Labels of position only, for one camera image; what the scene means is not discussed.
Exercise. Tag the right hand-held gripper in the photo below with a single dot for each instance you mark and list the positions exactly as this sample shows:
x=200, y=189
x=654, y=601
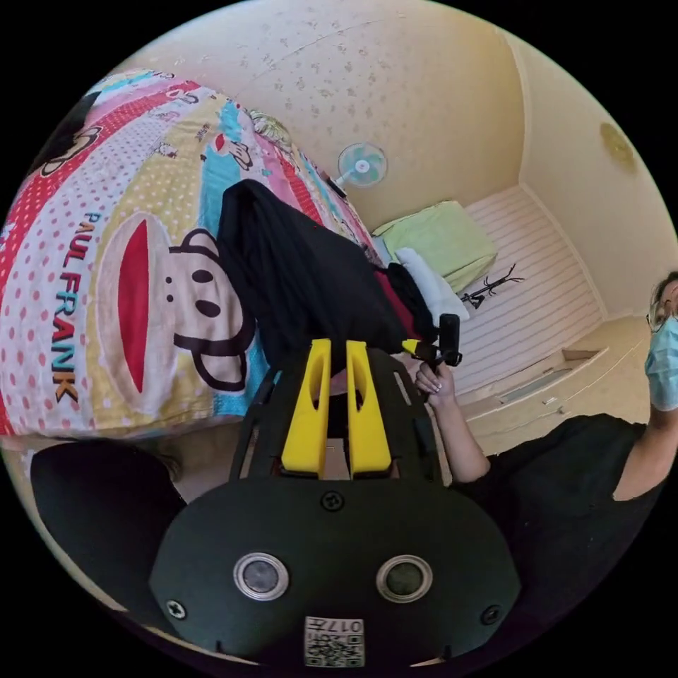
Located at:
x=428, y=354

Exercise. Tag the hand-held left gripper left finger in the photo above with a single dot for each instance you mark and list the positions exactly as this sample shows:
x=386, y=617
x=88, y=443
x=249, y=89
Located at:
x=310, y=413

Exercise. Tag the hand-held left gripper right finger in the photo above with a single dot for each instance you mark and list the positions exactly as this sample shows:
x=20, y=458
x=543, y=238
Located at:
x=371, y=429

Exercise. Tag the black pants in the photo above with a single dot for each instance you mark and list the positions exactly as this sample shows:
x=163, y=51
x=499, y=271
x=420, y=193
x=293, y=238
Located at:
x=296, y=275

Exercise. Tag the person's right forearm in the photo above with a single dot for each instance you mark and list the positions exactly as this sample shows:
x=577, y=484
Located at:
x=461, y=439

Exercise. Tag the person's right hand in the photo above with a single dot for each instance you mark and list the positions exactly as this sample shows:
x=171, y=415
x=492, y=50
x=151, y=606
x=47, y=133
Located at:
x=438, y=384

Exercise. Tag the pile of clothes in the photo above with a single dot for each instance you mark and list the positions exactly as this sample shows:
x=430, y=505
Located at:
x=429, y=286

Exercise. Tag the black coat rack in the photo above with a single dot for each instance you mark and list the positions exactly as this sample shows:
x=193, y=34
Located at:
x=490, y=286

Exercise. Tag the light green cushion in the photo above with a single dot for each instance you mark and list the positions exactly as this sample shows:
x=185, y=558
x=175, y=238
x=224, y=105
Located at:
x=445, y=238

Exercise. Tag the white cupboard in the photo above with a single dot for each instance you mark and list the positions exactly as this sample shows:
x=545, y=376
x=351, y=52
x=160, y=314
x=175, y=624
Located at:
x=561, y=381

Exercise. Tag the light blue fan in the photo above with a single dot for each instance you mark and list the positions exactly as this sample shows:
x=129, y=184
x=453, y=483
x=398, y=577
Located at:
x=363, y=165

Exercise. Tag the person's body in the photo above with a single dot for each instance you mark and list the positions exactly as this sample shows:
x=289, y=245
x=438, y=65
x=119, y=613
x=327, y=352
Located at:
x=561, y=508

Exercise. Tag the bed with cartoon printed quilt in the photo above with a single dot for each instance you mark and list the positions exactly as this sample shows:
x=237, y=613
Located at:
x=106, y=296

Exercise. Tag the printed pillow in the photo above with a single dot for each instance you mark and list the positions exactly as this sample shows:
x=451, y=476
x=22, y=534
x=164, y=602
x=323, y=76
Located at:
x=273, y=130

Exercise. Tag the round ceiling lamp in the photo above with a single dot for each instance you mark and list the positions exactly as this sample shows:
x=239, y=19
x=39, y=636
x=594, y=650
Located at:
x=617, y=145

